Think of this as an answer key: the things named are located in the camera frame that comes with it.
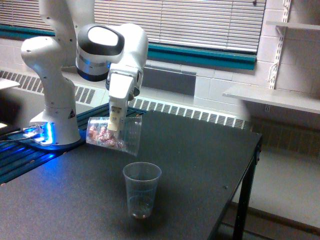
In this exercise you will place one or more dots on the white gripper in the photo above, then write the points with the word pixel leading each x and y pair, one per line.
pixel 124 83

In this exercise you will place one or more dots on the clear cup with candies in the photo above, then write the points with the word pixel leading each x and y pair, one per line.
pixel 101 132

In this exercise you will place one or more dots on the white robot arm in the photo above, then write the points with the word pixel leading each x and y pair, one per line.
pixel 116 54

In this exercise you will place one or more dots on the white baseboard radiator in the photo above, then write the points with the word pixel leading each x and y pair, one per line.
pixel 93 97

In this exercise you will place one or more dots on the empty clear plastic cup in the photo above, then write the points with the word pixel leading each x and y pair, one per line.
pixel 141 182

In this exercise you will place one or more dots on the white window blinds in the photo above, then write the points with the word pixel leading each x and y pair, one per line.
pixel 224 25

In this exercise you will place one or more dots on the blue slotted mounting rail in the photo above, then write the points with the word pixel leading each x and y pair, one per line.
pixel 20 157

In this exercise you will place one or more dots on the black table leg frame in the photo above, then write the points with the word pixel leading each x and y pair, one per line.
pixel 235 156

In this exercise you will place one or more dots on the upper white wall shelf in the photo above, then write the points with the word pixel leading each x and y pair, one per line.
pixel 300 26

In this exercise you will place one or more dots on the white wall shelf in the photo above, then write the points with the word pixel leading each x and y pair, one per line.
pixel 274 97
pixel 300 26

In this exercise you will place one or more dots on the white shelf bracket rail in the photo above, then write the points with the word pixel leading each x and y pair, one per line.
pixel 281 30

